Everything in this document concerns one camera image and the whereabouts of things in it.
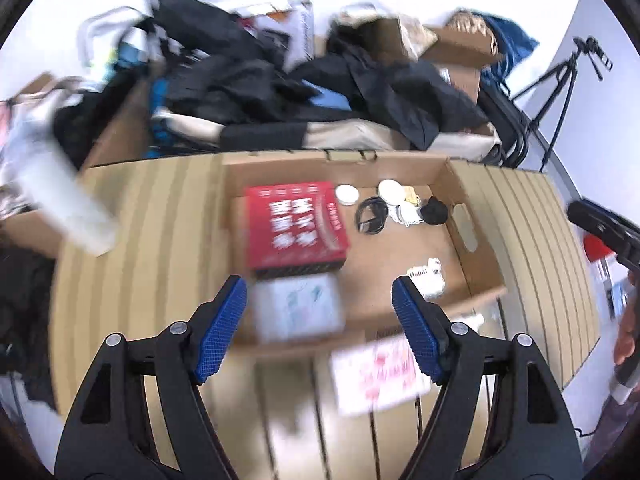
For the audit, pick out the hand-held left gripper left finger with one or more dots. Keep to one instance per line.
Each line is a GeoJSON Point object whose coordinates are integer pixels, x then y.
{"type": "Point", "coordinates": [220, 330]}

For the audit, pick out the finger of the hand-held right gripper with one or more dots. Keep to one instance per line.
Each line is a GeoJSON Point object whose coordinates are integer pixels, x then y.
{"type": "Point", "coordinates": [600, 225]}

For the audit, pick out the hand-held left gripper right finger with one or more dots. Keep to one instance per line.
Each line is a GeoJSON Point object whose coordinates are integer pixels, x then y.
{"type": "Point", "coordinates": [417, 330]}

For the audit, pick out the clear plastic jar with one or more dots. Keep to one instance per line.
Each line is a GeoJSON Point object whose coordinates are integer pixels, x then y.
{"type": "Point", "coordinates": [426, 276]}

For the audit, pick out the white red-printed packet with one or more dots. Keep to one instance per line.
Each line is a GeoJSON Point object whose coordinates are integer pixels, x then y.
{"type": "Point", "coordinates": [380, 375]}

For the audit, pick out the shallow cardboard tray box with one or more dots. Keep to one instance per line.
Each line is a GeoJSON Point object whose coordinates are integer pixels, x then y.
{"type": "Point", "coordinates": [390, 260]}

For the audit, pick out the white tissue packet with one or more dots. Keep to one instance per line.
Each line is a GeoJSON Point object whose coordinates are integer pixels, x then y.
{"type": "Point", "coordinates": [297, 307]}

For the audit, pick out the white figurine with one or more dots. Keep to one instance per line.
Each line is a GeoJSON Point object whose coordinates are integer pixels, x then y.
{"type": "Point", "coordinates": [406, 215]}

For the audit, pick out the small black object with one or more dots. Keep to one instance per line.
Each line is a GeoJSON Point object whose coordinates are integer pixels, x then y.
{"type": "Point", "coordinates": [435, 211]}

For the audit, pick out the red printed box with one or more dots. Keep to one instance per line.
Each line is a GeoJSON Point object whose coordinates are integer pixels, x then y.
{"type": "Point", "coordinates": [295, 225]}

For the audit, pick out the white round disc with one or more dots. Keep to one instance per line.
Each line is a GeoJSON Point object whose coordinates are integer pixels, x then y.
{"type": "Point", "coordinates": [391, 191]}

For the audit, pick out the white round lid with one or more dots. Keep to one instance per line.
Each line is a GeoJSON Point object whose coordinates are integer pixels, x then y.
{"type": "Point", "coordinates": [347, 195]}

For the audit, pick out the person's right forearm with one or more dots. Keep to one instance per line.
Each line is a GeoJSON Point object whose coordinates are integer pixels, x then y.
{"type": "Point", "coordinates": [612, 435]}

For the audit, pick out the person's right hand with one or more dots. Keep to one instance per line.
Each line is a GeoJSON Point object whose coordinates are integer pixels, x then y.
{"type": "Point", "coordinates": [629, 330]}

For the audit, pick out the red bucket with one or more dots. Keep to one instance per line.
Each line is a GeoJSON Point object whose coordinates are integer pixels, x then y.
{"type": "Point", "coordinates": [597, 249]}

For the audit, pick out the black suitcase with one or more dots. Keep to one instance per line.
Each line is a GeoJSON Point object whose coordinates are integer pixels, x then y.
{"type": "Point", "coordinates": [507, 125]}

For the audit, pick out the blue bag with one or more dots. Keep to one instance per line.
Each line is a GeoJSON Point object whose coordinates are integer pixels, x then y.
{"type": "Point", "coordinates": [510, 45]}

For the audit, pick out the white thermos bottle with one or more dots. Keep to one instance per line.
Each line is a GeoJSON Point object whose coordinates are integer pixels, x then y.
{"type": "Point", "coordinates": [65, 200]}

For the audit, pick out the beige canvas bag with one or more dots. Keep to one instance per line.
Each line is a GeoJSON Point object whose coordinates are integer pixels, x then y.
{"type": "Point", "coordinates": [350, 135]}

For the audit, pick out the brown cardboard box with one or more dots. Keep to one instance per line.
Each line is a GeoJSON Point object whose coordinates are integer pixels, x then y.
{"type": "Point", "coordinates": [460, 55]}

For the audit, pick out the large open cardboard box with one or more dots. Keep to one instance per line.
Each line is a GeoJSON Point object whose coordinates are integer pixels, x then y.
{"type": "Point", "coordinates": [120, 125]}

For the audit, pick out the wicker ball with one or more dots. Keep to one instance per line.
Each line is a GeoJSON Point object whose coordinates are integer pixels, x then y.
{"type": "Point", "coordinates": [470, 24]}

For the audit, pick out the black jacket pile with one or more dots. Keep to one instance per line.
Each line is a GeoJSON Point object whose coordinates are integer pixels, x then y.
{"type": "Point", "coordinates": [300, 75]}

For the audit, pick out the beige clothing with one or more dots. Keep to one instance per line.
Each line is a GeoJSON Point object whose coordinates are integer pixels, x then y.
{"type": "Point", "coordinates": [22, 140]}

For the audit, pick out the white printed carton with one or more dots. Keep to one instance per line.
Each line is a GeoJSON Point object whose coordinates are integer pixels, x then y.
{"type": "Point", "coordinates": [287, 30]}

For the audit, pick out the black camera tripod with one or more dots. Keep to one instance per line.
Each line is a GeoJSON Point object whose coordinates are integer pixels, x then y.
{"type": "Point", "coordinates": [555, 90]}

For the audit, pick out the white metal chair frame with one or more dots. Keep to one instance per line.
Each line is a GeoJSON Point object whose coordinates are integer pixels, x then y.
{"type": "Point", "coordinates": [107, 30]}

